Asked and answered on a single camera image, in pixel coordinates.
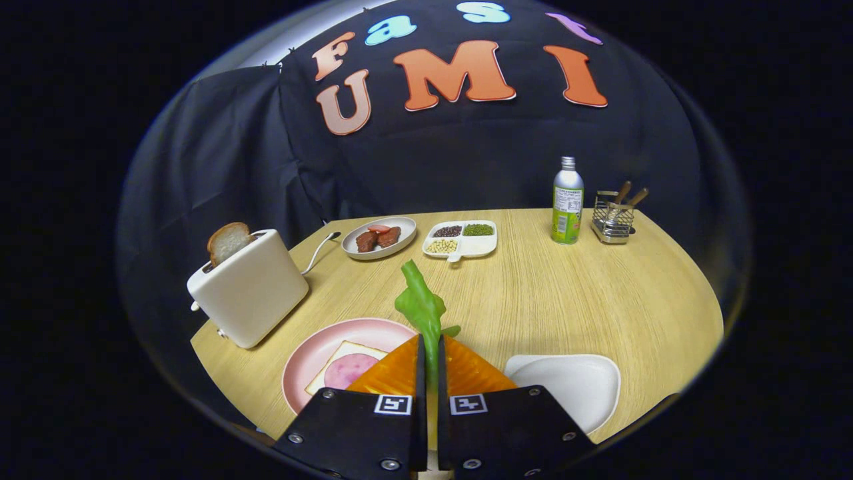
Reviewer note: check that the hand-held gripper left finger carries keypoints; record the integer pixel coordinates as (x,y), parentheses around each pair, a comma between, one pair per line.
(353,426)

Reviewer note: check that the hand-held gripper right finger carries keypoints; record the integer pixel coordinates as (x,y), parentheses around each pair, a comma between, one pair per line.
(513,426)

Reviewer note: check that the green lettuce leaf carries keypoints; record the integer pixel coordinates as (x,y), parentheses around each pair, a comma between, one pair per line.
(420,306)

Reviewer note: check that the toasted bread slice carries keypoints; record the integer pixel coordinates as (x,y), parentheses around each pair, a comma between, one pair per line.
(228,241)

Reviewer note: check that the pink ham slice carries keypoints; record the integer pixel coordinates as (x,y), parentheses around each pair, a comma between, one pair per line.
(352,370)

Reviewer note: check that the white rounded square plate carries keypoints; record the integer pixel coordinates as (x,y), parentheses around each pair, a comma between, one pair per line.
(566,386)

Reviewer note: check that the white bread slice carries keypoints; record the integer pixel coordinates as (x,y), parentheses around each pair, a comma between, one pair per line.
(340,353)

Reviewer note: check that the pink round plate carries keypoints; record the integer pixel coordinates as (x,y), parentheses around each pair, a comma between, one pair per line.
(313,353)

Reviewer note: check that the cream white toaster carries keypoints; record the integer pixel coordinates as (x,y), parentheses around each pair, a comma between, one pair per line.
(250,293)

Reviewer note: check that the white divided bean dish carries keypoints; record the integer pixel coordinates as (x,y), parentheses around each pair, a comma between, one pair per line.
(476,245)

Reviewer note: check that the brown meat piece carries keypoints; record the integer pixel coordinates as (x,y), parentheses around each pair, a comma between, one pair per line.
(389,237)
(366,241)

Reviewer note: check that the red sausage slice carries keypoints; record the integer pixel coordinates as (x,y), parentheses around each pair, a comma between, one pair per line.
(378,228)

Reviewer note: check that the round white meat plate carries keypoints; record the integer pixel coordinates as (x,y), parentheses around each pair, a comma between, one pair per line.
(403,230)

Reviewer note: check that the silver bottle green label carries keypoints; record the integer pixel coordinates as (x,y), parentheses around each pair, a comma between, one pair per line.
(567,206)

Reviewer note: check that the black backdrop cloth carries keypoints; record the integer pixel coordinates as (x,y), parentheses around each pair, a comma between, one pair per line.
(466,160)

